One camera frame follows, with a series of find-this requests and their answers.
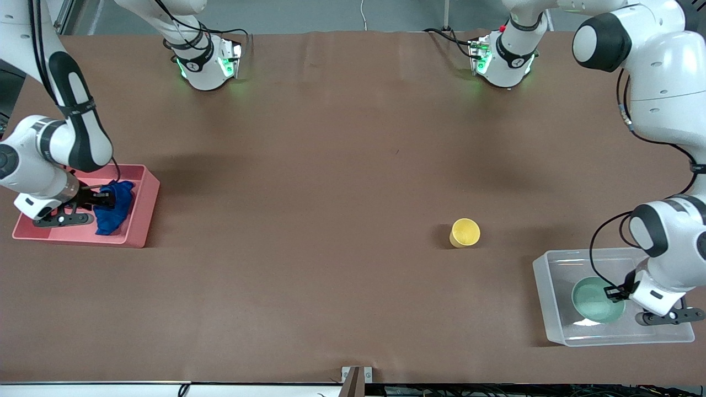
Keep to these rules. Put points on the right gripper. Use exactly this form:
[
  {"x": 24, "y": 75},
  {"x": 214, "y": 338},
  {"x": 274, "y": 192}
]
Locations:
[{"x": 88, "y": 198}]

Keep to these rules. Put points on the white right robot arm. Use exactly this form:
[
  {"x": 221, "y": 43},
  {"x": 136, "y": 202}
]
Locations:
[{"x": 71, "y": 132}]

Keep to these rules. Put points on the blue cloth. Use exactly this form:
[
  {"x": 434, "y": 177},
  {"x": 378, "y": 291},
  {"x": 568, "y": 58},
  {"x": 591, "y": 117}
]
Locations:
[{"x": 113, "y": 212}]

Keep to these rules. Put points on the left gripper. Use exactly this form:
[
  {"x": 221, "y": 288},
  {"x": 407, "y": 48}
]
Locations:
[{"x": 626, "y": 287}]

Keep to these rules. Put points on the light green bowl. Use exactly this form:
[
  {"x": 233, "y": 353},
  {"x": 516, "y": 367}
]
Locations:
[{"x": 590, "y": 303}]

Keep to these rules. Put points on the metal table edge bracket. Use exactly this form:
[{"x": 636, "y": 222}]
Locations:
[{"x": 356, "y": 379}]

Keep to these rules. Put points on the yellow cup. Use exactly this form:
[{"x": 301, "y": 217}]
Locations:
[{"x": 465, "y": 232}]

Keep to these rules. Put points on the pink plastic tray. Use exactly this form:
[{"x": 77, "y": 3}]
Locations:
[{"x": 138, "y": 209}]

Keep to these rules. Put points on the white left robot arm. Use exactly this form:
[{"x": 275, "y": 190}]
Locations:
[{"x": 662, "y": 82}]

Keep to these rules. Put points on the clear plastic storage box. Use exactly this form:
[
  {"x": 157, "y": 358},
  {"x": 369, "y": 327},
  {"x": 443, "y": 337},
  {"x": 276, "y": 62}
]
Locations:
[{"x": 554, "y": 292}]

